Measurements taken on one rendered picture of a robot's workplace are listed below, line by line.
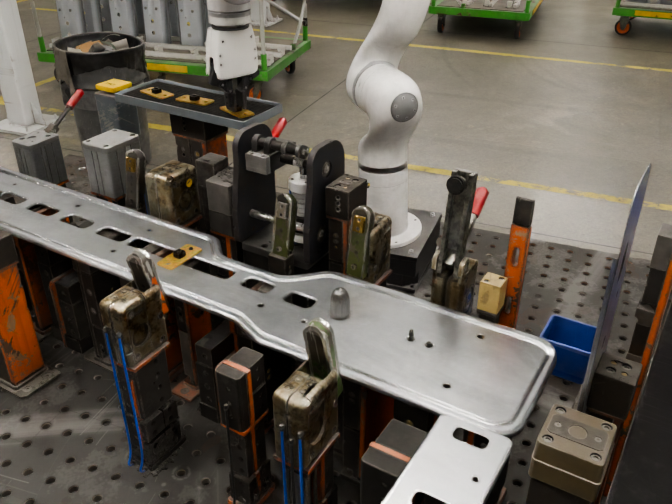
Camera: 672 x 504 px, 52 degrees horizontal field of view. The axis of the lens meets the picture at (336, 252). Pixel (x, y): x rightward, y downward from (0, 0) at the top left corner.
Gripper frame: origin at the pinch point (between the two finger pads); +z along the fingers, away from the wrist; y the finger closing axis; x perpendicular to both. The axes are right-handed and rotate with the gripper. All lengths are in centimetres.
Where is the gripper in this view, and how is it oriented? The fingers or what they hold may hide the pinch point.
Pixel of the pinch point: (235, 99)
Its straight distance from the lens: 150.2
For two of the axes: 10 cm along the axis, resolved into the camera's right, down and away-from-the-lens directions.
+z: 0.0, 8.6, 5.1
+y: -7.6, 3.3, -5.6
